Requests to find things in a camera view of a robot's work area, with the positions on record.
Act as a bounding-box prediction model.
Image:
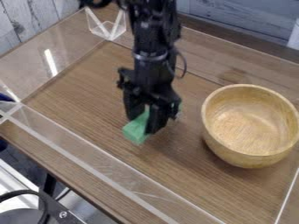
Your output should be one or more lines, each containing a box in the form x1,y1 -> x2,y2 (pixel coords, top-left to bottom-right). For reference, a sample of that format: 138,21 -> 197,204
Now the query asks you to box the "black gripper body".
118,53 -> 182,105

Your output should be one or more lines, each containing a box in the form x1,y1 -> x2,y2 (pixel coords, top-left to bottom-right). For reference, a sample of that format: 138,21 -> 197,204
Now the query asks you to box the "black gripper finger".
146,102 -> 181,135
123,89 -> 146,121

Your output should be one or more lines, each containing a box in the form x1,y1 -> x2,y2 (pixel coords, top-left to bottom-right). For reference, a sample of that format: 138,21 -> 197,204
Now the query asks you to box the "green rectangular block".
122,105 -> 151,144

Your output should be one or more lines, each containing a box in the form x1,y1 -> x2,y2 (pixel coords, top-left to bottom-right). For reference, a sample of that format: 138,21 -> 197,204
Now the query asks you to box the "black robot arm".
81,0 -> 182,135

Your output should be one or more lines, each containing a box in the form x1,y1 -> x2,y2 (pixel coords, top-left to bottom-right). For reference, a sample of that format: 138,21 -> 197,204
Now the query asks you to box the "brown wooden bowl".
201,84 -> 299,169

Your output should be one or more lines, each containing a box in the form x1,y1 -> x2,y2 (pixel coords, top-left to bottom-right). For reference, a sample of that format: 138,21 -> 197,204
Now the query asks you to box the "blue object at left edge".
0,93 -> 15,102

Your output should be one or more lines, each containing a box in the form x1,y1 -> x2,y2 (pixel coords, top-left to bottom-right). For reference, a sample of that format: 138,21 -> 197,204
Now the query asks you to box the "black table leg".
43,174 -> 58,197

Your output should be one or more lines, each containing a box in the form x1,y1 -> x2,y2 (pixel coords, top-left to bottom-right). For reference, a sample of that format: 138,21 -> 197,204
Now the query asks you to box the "clear acrylic barrier wall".
0,7 -> 299,224

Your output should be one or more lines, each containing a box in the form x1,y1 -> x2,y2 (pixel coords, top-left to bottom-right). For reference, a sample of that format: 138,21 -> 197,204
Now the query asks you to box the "black cable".
0,190 -> 53,224

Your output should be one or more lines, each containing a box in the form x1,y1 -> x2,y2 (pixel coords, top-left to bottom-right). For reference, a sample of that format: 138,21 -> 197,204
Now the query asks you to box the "black metal base plate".
0,190 -> 87,224

